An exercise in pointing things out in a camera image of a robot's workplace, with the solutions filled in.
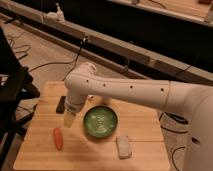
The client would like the black floor cable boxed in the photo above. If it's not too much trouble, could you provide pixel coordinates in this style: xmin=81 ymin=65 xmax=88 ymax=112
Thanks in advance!
xmin=27 ymin=39 xmax=88 ymax=82

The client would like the black rectangular remote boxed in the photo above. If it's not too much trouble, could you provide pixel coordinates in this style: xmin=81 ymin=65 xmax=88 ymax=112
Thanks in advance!
xmin=56 ymin=96 xmax=66 ymax=114

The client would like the white object on rail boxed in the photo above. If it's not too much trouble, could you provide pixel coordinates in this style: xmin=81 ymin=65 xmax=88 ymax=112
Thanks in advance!
xmin=45 ymin=4 xmax=65 ymax=22

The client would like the green round plate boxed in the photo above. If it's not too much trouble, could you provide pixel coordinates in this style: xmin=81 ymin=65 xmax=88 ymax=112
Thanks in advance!
xmin=83 ymin=106 xmax=118 ymax=138

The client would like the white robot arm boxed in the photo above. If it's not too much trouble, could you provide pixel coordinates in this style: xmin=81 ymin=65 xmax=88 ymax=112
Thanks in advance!
xmin=65 ymin=62 xmax=213 ymax=171

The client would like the black chair frame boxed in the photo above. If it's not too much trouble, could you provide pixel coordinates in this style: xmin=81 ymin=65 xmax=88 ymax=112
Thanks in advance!
xmin=0 ymin=27 xmax=40 ymax=171

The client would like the translucent plastic cup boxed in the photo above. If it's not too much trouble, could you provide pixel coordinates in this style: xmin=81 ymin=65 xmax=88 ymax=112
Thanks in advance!
xmin=101 ymin=97 xmax=111 ymax=105

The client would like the white sponge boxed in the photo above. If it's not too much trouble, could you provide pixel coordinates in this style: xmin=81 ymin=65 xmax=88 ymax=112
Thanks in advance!
xmin=116 ymin=135 xmax=132 ymax=159

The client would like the long wooden rail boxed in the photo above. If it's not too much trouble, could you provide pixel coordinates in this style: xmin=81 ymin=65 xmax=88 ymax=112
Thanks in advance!
xmin=0 ymin=0 xmax=213 ymax=86

